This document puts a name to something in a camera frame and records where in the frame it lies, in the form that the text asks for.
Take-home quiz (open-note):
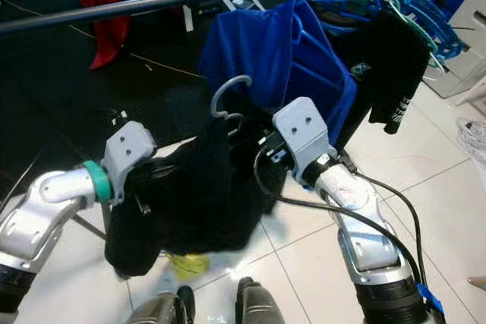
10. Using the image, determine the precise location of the dark knit garment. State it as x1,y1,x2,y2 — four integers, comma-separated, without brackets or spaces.
104,112,312,278

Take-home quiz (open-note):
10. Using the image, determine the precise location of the pale green hanger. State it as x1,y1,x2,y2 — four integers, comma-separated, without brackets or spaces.
380,0,445,67

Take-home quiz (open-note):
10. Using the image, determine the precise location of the blue garment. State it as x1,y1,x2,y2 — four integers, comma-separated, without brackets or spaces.
197,0,359,150

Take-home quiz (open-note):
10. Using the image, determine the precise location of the black garment with white print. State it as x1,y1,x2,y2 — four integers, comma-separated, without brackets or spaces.
334,9,432,135

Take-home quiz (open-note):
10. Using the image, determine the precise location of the yellow cloth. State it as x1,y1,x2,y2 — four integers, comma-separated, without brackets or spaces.
171,253,210,281

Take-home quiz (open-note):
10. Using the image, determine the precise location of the grey right robot leg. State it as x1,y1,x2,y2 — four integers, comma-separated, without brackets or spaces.
235,277,289,324

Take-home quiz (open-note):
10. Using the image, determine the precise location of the grey robot leg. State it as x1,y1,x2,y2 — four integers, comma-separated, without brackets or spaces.
125,286,196,324
235,277,289,324

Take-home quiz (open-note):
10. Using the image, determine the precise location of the clear plastic bag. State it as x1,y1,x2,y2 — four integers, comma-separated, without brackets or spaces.
456,115,486,169

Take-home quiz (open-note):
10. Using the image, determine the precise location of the grey left robot leg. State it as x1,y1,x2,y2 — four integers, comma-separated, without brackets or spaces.
125,286,196,324

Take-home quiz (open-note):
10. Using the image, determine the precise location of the black floor mat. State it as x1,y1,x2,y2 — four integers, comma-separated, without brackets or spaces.
0,0,456,211

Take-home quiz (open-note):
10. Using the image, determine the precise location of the white drawer cabinet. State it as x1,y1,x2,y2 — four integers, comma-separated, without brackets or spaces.
421,0,486,99

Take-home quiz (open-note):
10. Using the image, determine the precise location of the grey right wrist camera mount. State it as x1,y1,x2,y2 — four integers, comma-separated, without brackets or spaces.
272,96,331,177

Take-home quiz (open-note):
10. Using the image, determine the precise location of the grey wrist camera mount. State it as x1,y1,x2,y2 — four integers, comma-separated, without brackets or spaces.
272,96,331,177
101,121,159,205

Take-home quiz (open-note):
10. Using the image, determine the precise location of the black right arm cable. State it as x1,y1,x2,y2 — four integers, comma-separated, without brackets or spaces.
254,149,430,287

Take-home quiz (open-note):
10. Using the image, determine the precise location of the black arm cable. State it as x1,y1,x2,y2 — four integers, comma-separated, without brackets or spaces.
254,149,430,287
0,112,131,215

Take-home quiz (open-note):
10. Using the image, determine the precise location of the thin orange cable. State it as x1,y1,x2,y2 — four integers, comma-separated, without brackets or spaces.
68,24,202,78

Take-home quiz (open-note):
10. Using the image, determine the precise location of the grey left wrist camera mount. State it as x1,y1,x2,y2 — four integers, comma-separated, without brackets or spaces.
101,121,159,205

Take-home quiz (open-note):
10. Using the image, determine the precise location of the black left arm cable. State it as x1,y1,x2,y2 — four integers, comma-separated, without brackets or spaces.
0,112,131,215

